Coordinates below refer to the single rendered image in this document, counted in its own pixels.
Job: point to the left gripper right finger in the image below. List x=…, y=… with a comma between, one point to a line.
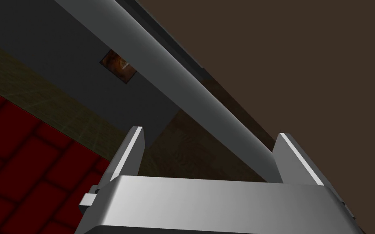
x=293, y=169

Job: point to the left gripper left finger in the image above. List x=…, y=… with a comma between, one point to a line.
x=129, y=152

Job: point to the long grey bar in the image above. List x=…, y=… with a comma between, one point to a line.
x=174, y=81

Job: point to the brown picture on wall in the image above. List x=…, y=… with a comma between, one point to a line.
x=117, y=66

